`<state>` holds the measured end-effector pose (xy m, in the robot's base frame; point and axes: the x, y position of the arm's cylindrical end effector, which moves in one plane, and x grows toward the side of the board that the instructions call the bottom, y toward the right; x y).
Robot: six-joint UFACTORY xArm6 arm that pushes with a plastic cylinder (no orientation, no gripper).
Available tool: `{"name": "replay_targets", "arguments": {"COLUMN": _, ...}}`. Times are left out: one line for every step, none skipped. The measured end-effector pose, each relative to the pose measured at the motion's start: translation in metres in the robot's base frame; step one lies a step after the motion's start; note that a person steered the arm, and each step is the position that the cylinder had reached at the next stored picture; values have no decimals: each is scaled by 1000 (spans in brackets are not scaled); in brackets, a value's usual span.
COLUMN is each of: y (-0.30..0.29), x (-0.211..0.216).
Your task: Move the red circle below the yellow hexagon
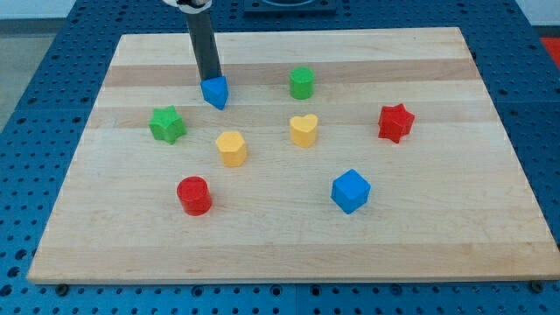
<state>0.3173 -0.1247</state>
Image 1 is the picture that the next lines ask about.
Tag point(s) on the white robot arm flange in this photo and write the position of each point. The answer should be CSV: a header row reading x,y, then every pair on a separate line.
x,y
190,6

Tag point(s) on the yellow hexagon block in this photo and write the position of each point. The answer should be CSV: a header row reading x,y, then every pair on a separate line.
x,y
232,148

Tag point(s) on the yellow heart block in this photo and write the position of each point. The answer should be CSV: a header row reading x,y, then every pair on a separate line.
x,y
304,130

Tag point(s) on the wooden board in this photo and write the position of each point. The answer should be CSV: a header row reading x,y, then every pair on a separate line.
x,y
449,203

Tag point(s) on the blue cube block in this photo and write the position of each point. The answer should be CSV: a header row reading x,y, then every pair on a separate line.
x,y
350,191

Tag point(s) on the green cylinder block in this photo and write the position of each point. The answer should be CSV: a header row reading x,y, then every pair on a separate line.
x,y
301,82

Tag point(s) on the blue triangle block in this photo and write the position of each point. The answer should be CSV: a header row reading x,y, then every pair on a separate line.
x,y
215,91

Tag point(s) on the red cylinder block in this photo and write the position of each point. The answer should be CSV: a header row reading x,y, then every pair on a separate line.
x,y
194,196

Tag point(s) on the green star block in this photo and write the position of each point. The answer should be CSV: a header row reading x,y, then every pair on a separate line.
x,y
167,125

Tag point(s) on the red star block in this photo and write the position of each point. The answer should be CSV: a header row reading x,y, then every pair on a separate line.
x,y
395,122

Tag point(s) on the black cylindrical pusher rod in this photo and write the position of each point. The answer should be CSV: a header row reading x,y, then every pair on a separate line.
x,y
204,45

